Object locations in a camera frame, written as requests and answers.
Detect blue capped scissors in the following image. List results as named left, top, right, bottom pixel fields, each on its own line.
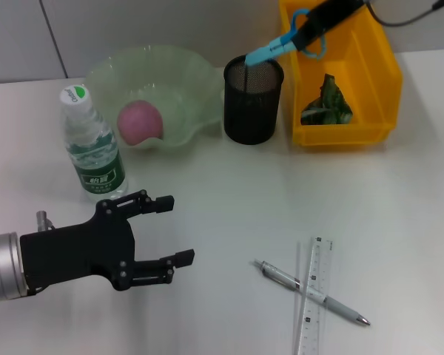
left=245, top=9, right=329, bottom=67

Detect green plastic wrapper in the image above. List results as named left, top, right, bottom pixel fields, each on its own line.
left=299, top=73, right=355, bottom=126

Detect pink peach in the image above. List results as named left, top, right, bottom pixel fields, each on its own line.
left=117, top=99, right=164, bottom=146

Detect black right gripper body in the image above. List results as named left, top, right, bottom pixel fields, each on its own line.
left=309, top=0, right=368, bottom=30

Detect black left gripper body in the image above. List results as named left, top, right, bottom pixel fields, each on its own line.
left=19, top=200, right=137, bottom=292

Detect clear plastic ruler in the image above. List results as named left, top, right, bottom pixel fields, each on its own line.
left=294, top=236, right=334, bottom=355

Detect translucent green wavy fruit plate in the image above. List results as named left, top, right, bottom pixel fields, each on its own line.
left=84, top=44, right=225, bottom=151

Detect yellow plastic bin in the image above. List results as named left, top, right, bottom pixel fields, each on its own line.
left=279, top=0, right=404, bottom=148

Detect grey white ballpoint pen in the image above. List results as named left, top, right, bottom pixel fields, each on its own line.
left=253, top=260, right=371, bottom=327

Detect black mesh pen holder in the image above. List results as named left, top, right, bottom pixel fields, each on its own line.
left=223, top=54, right=285, bottom=146

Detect clear green-label water bottle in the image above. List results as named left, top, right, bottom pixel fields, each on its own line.
left=58, top=84, right=129, bottom=203

